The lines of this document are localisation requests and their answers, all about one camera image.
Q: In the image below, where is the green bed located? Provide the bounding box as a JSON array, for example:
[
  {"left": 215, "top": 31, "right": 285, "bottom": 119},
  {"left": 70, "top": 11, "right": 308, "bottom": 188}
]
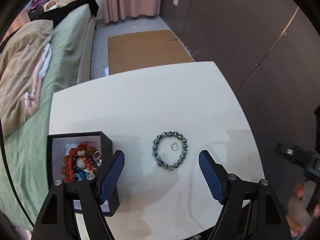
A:
[{"left": 1, "top": 4, "right": 93, "bottom": 231}]

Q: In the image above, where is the person's right hand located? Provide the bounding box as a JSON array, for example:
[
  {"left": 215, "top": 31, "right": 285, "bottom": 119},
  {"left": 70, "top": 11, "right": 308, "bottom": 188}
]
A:
[{"left": 286, "top": 180, "right": 319, "bottom": 238}]

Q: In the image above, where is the silver chain necklace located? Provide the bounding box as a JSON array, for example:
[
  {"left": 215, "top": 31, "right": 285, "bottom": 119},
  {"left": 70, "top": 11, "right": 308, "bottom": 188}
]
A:
[{"left": 92, "top": 151, "right": 104, "bottom": 167}]

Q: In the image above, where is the brown rudraksha bead bracelet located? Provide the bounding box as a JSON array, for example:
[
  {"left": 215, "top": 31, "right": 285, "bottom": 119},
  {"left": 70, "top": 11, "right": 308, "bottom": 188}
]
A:
[{"left": 61, "top": 143, "right": 97, "bottom": 183}]

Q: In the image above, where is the grey-blue bead bracelet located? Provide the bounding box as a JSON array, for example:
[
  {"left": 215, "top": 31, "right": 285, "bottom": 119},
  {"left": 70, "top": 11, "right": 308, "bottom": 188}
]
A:
[{"left": 152, "top": 130, "right": 189, "bottom": 171}]

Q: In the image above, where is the black clothing on bed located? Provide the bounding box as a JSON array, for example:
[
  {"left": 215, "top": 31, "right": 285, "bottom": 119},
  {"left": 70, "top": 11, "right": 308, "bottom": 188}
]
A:
[{"left": 28, "top": 0, "right": 99, "bottom": 22}]

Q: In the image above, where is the flat cardboard sheet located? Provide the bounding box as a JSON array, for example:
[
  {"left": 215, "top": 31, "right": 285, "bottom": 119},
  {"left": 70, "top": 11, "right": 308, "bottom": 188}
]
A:
[{"left": 108, "top": 30, "right": 194, "bottom": 75}]

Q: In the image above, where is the beige blanket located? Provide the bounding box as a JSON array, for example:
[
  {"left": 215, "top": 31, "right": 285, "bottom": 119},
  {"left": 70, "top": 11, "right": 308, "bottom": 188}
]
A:
[{"left": 1, "top": 20, "right": 54, "bottom": 137}]

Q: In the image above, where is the red cord bracelet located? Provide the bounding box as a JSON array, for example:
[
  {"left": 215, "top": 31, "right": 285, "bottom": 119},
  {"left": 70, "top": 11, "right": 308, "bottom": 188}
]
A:
[{"left": 67, "top": 142, "right": 94, "bottom": 183}]

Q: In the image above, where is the black jewelry box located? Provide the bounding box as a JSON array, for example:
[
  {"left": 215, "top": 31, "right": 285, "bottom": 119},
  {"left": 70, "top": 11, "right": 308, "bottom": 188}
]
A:
[{"left": 47, "top": 131, "right": 120, "bottom": 217}]

